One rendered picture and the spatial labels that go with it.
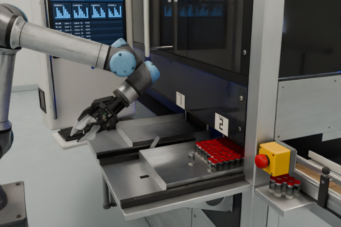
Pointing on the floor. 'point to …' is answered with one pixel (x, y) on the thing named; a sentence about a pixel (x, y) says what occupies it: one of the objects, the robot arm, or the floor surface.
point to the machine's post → (262, 87)
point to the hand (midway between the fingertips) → (76, 135)
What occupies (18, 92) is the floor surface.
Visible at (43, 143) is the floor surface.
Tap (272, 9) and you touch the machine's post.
